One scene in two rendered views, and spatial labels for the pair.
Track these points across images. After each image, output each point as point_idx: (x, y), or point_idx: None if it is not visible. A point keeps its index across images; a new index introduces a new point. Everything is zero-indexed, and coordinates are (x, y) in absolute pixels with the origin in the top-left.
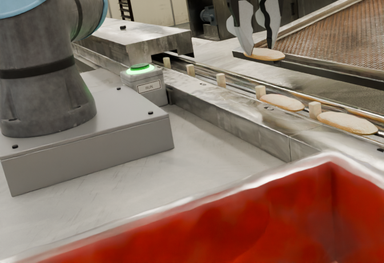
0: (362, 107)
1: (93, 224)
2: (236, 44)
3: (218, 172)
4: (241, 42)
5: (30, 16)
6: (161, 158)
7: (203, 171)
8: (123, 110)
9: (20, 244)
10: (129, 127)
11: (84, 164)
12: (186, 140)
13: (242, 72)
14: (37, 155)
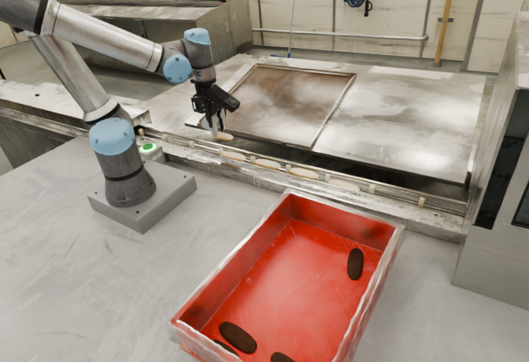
0: (262, 149)
1: (199, 233)
2: (161, 105)
3: (228, 196)
4: (212, 133)
5: (130, 149)
6: (196, 195)
7: (222, 197)
8: (167, 177)
9: (177, 250)
10: (181, 186)
11: (167, 208)
12: (198, 182)
13: (187, 131)
14: (150, 212)
